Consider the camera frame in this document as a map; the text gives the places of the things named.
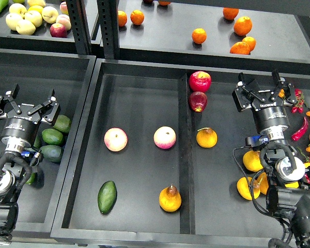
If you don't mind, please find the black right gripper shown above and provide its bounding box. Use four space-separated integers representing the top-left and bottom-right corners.
232 69 296 136

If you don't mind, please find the yellow pear lower left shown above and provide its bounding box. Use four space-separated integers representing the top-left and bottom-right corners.
237 177 260 200

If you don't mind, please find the yellow pear lower right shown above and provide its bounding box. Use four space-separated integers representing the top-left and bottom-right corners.
285 181 300 189

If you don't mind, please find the yellow pear near divider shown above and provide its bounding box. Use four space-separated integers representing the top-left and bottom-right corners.
196 127 218 148

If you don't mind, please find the pale yellow apple left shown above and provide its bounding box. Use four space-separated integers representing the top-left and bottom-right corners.
6 13 23 31

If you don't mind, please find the yellow pear upper right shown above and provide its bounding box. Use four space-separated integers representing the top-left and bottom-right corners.
243 150 263 172

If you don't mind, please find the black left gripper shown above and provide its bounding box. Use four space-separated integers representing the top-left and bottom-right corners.
0 84 60 145

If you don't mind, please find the orange on shelf top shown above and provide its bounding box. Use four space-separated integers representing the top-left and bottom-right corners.
222 7 239 21

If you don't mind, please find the black upper right shelf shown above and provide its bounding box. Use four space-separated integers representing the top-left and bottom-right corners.
117 1 310 75

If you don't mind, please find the pink peach on shelf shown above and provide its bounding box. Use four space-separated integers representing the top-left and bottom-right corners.
56 14 71 31

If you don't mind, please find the black shelf post left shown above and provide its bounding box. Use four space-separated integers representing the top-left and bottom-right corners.
66 0 91 55

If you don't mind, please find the black left tray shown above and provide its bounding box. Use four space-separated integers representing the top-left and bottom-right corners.
0 49 96 240

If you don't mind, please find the orange on shelf centre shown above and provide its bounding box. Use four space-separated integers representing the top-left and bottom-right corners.
192 28 207 44

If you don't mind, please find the pale yellow apple centre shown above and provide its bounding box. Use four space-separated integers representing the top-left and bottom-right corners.
24 10 43 28

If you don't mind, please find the pink yellow apple left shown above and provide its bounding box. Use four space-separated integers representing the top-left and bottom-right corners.
104 128 128 152

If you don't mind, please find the orange on shelf large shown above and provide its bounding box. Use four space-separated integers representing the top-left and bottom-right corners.
234 16 253 36

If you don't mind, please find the red apple on shelf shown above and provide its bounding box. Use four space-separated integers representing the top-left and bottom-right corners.
50 23 67 38

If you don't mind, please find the green avocado top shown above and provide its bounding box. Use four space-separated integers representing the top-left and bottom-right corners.
53 114 72 134

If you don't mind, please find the black shelf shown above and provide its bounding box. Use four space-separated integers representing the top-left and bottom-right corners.
0 1 103 57
117 1 310 75

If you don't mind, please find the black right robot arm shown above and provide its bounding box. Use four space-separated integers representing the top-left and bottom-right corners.
232 70 310 247

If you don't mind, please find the dark red apple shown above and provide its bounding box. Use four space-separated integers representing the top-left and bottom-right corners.
188 91 208 113

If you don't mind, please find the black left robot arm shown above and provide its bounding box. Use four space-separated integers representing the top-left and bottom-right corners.
0 85 60 243

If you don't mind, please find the black upper left shelf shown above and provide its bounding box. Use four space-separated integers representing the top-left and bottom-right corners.
0 1 103 57

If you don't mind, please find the red chili pepper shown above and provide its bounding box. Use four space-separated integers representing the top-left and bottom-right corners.
291 117 308 141

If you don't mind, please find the orange on shelf right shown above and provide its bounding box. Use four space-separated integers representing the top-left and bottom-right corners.
242 36 256 51

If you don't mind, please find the orange on shelf front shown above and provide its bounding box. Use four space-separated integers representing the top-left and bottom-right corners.
230 41 251 55

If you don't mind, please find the pale yellow apple front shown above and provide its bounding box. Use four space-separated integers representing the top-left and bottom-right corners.
16 20 36 35

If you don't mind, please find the yellow pear lower middle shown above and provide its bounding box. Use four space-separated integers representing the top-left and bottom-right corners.
257 172 269 195

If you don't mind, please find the bright red apple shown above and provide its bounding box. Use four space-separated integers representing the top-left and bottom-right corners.
189 71 212 93

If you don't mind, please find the yellow pear with brown top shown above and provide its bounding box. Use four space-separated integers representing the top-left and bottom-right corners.
159 184 182 212

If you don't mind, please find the red cherry tomato bunch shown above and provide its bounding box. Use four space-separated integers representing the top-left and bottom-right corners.
291 88 304 114

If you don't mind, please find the green avocado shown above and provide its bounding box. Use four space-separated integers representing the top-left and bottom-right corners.
26 173 37 185
40 145 64 163
41 129 64 146
98 180 117 214
53 114 72 134

